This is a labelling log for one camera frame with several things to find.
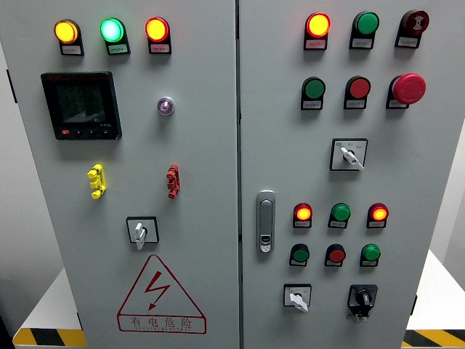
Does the small green push button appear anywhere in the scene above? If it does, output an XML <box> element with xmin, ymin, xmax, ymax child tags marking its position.
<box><xmin>290</xmin><ymin>243</ymin><xmax>310</xmax><ymax>263</ymax></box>

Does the large red stop button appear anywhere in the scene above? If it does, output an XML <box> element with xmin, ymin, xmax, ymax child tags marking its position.
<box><xmin>391</xmin><ymin>73</ymin><xmax>427</xmax><ymax>105</ymax></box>

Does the large red push button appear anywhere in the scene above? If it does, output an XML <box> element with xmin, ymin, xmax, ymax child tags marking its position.
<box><xmin>347</xmin><ymin>76</ymin><xmax>372</xmax><ymax>100</ymax></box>

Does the large green unlit lamp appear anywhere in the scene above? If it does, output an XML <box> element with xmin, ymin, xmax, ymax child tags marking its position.
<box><xmin>352</xmin><ymin>10</ymin><xmax>381</xmax><ymax>36</ymax></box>

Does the silver door lock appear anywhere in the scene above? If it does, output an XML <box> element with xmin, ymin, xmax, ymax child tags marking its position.
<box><xmin>256</xmin><ymin>189</ymin><xmax>276</xmax><ymax>254</ymax></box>

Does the small red handle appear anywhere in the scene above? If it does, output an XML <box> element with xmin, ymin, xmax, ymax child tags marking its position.
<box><xmin>166</xmin><ymin>164</ymin><xmax>181</xmax><ymax>199</ymax></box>

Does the black display meter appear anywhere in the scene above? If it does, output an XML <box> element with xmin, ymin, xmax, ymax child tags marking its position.
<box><xmin>40</xmin><ymin>71</ymin><xmax>123</xmax><ymax>141</ymax></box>

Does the white round lamp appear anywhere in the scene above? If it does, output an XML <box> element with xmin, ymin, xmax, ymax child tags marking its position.
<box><xmin>156</xmin><ymin>95</ymin><xmax>175</xmax><ymax>116</ymax></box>

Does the small printed white-handle turn switch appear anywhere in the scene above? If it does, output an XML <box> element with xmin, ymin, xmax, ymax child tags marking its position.
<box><xmin>283</xmin><ymin>283</ymin><xmax>312</xmax><ymax>313</ymax></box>

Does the small yellow handle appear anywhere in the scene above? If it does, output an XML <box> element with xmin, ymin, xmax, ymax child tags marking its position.
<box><xmin>86</xmin><ymin>164</ymin><xmax>107</xmax><ymax>199</ymax></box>

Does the black yellow striped tape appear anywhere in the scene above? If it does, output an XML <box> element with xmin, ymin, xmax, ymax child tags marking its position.
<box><xmin>401</xmin><ymin>329</ymin><xmax>465</xmax><ymax>348</ymax></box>
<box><xmin>12</xmin><ymin>328</ymin><xmax>88</xmax><ymax>348</ymax></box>

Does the dark red round buzzer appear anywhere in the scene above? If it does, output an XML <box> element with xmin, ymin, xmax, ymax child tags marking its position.
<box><xmin>399</xmin><ymin>9</ymin><xmax>430</xmax><ymax>36</ymax></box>

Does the black-handle turn switch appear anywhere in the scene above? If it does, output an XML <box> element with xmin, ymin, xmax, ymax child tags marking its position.
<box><xmin>347</xmin><ymin>284</ymin><xmax>379</xmax><ymax>323</ymax></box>

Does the large green lit lamp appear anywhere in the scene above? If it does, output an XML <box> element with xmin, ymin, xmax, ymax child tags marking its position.
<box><xmin>100</xmin><ymin>17</ymin><xmax>126</xmax><ymax>44</ymax></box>

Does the large yellow lit lamp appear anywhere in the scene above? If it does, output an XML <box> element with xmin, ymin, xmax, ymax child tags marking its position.
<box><xmin>53</xmin><ymin>18</ymin><xmax>80</xmax><ymax>45</ymax></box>

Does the large red-ringed lit lamp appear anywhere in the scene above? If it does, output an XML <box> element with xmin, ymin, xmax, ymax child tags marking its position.
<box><xmin>304</xmin><ymin>12</ymin><xmax>332</xmax><ymax>39</ymax></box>
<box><xmin>144</xmin><ymin>16</ymin><xmax>171</xmax><ymax>43</ymax></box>

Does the red warning triangle sign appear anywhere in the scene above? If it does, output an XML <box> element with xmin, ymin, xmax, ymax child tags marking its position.
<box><xmin>116</xmin><ymin>254</ymin><xmax>208</xmax><ymax>334</ymax></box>

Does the pale grey cabinet door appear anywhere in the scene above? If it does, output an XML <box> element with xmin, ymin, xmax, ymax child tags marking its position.
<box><xmin>238</xmin><ymin>0</ymin><xmax>465</xmax><ymax>349</ymax></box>
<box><xmin>0</xmin><ymin>0</ymin><xmax>241</xmax><ymax>349</ymax></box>

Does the large green push button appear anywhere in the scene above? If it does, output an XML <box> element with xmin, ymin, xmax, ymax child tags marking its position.
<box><xmin>303</xmin><ymin>76</ymin><xmax>327</xmax><ymax>100</ymax></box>

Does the large printed white-handle turn switch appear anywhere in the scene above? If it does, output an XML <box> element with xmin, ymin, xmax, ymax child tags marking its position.
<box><xmin>329</xmin><ymin>137</ymin><xmax>368</xmax><ymax>172</ymax></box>

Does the small green domed lamp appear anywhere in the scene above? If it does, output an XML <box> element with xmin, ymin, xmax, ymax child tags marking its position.
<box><xmin>330</xmin><ymin>202</ymin><xmax>352</xmax><ymax>222</ymax></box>
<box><xmin>360</xmin><ymin>243</ymin><xmax>381</xmax><ymax>262</ymax></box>

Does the plain-plate white-handle turn switch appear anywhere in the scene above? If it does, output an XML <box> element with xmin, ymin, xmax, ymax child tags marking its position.
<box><xmin>125</xmin><ymin>216</ymin><xmax>160</xmax><ymax>251</ymax></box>

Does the small red push button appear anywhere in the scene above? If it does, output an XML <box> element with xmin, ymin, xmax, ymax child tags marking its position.
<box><xmin>325</xmin><ymin>243</ymin><xmax>347</xmax><ymax>263</ymax></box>

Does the small red-ringed lit lamp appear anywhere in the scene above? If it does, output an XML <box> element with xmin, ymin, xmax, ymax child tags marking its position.
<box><xmin>367</xmin><ymin>202</ymin><xmax>389</xmax><ymax>222</ymax></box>
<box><xmin>293</xmin><ymin>202</ymin><xmax>313</xmax><ymax>222</ymax></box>

